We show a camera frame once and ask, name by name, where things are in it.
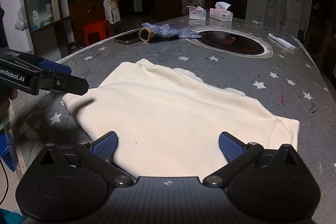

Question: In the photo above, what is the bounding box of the cream sweatshirt garment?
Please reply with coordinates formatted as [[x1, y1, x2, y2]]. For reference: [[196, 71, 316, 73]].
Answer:
[[63, 59, 299, 179]]

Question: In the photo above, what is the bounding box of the person left hand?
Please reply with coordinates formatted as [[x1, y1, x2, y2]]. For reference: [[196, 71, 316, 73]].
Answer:
[[0, 87, 18, 115]]

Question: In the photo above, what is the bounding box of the red plastic stool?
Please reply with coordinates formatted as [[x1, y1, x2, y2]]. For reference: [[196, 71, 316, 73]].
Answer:
[[83, 20, 113, 47]]

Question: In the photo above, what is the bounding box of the black smartphone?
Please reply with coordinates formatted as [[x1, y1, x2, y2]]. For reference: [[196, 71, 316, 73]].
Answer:
[[114, 30, 140, 45]]

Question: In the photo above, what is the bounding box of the white paper bag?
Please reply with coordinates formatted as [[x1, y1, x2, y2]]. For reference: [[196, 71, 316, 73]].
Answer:
[[103, 0, 121, 24]]

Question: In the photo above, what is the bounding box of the round black induction cooktop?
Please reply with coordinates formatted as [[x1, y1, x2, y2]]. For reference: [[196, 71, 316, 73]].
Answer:
[[187, 26, 273, 59]]

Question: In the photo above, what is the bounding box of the pink tissue box large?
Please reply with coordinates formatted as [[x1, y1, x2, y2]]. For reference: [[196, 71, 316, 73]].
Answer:
[[210, 2, 233, 22]]

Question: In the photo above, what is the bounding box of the water dispenser with blue bottle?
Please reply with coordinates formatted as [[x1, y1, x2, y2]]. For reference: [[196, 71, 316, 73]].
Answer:
[[264, 0, 277, 28]]

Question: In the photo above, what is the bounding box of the small pink tissue pack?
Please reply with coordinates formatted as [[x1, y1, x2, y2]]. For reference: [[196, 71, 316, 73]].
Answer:
[[188, 6, 206, 21]]

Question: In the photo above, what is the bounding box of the floor fan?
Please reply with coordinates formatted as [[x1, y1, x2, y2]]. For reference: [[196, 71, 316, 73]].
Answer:
[[182, 0, 201, 16]]

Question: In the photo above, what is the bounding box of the white refrigerator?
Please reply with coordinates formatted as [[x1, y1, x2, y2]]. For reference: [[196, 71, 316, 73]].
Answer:
[[282, 0, 303, 37]]

